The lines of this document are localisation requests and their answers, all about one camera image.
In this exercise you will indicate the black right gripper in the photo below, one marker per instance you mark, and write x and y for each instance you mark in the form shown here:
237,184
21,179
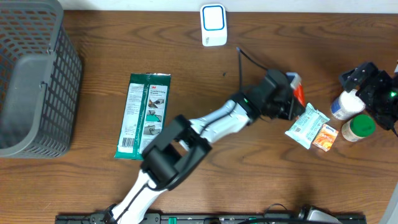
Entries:
380,78

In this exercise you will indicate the green white gloves packet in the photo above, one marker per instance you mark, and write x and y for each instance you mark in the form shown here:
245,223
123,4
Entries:
144,113

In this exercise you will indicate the grey plastic mesh basket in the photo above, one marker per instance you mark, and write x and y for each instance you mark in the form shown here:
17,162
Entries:
41,75

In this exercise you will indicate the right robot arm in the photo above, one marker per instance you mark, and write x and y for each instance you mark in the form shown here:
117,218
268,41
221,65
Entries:
386,120

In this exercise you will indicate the white barcode scanner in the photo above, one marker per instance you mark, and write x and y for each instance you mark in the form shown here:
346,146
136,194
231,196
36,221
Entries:
214,31

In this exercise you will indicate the green lid white jar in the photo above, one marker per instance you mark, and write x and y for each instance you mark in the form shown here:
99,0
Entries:
357,128

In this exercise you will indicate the white blue label jar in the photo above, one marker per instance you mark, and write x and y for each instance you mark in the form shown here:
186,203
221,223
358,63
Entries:
347,105

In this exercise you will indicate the red white snack packet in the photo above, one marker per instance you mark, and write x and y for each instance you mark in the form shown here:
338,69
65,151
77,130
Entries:
299,94

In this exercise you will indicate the light green snack packet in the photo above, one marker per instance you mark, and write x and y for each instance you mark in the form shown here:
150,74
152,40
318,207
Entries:
305,129

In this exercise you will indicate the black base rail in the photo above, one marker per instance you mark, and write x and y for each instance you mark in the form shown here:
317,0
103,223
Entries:
276,213

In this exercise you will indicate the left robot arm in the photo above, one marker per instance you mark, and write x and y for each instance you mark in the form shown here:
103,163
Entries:
179,148

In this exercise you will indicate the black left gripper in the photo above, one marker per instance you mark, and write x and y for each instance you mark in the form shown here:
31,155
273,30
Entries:
288,102

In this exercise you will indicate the small orange box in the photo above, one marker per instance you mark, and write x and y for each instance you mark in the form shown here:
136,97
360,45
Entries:
325,137

